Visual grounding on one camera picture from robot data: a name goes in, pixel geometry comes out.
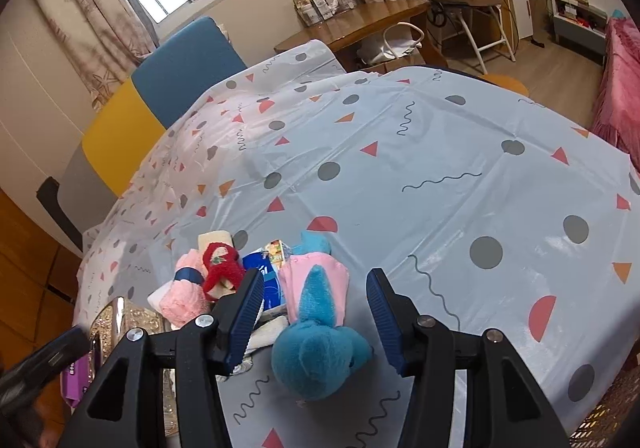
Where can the blue yellow grey chair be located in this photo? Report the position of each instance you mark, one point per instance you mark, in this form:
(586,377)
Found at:
(185,73)

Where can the printed tablecloth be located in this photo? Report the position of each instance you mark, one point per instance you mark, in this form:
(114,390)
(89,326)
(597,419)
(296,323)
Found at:
(425,153)

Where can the clear desk organiser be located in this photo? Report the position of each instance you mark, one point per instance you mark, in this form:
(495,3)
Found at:
(322,5)

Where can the wooden chair seat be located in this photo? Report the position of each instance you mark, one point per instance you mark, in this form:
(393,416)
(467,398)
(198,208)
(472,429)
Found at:
(507,84)

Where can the red and white plush toy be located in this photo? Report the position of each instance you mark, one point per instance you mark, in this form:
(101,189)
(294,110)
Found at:
(220,273)

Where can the pink fluffy sock toy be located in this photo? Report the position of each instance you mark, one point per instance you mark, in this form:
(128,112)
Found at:
(182,300)

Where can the white tote bag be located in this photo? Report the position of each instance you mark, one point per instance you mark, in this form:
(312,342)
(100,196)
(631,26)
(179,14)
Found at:
(387,53)

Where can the white shelf unit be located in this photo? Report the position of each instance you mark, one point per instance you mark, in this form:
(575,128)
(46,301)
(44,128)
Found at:
(575,23)

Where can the pink blanket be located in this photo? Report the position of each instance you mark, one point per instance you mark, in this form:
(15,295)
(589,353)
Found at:
(620,78)

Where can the blue tissue packet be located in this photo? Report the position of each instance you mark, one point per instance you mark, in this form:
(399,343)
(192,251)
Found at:
(272,280)

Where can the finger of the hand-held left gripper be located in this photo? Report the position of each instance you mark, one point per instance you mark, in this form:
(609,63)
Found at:
(55,358)

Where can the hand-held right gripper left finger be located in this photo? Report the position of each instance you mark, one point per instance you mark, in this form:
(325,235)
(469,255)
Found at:
(244,323)

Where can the brown woven mat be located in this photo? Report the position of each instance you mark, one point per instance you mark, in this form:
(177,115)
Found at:
(607,420)

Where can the blue plush toy pink dress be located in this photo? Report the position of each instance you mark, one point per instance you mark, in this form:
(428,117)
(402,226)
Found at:
(310,353)

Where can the gold glitter tray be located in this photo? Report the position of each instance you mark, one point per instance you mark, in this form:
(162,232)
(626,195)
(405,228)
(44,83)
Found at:
(145,315)

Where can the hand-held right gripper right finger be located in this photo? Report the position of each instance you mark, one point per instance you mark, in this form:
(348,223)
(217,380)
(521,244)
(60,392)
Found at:
(384,323)

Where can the wooden desk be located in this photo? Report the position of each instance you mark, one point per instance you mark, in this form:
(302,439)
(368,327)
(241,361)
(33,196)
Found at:
(360,23)

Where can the wooden wardrobe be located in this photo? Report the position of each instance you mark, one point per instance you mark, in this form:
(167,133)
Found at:
(30,268)

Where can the large purple packet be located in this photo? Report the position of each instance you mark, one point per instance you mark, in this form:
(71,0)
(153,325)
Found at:
(75,383)

